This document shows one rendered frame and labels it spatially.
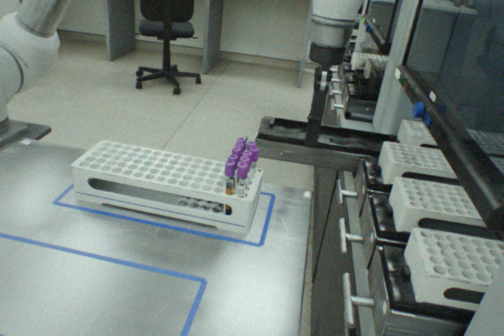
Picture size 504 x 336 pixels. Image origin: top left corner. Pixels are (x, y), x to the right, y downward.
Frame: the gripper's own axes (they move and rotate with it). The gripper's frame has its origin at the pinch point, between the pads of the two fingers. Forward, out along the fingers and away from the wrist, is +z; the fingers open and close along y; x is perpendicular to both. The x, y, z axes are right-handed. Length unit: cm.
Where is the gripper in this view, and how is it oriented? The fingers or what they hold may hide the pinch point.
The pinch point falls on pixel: (313, 130)
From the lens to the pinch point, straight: 95.8
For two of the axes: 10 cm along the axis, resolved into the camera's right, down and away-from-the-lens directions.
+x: -9.8, -1.5, 0.9
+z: -1.0, 8.9, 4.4
